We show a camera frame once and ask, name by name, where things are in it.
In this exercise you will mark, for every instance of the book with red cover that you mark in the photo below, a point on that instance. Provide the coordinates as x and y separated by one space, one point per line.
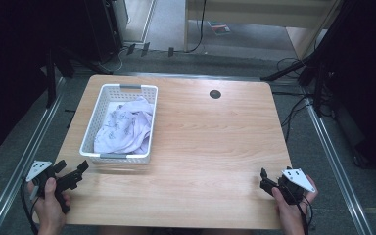
219 28

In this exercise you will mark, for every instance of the black metal stand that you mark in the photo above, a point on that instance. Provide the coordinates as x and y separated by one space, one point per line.
50 78

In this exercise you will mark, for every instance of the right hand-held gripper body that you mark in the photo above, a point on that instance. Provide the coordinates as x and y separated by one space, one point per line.
295 182

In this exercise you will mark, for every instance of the metal floor rail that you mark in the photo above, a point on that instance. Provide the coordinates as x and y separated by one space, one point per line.
23 163
336 169

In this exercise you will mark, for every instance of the black tripod stand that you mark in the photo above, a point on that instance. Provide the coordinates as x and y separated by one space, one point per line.
287 68

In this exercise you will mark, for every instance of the person's left hand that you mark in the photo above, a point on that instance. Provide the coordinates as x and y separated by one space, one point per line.
49 205

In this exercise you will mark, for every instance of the white plastic basket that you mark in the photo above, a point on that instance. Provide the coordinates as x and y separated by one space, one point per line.
91 130

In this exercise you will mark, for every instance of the light wooden cabinet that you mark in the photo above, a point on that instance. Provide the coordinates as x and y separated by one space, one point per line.
241 13

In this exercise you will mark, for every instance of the person's right hand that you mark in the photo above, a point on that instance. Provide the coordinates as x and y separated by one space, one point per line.
289 212

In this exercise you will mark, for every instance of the black equipment case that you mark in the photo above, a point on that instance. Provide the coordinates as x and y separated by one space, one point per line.
103 29

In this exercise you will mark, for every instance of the white patterned cloth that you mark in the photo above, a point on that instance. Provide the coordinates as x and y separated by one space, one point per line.
127 127

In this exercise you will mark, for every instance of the small black floor bracket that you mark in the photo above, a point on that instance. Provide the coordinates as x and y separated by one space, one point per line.
131 49
171 51
145 49

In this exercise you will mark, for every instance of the black round table grommet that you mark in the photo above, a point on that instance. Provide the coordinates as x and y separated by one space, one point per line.
215 94

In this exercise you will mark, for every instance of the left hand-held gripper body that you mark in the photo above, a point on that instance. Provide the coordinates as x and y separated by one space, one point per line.
40 169

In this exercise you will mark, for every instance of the dark curtain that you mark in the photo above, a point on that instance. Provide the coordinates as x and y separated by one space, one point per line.
362 81
9 65

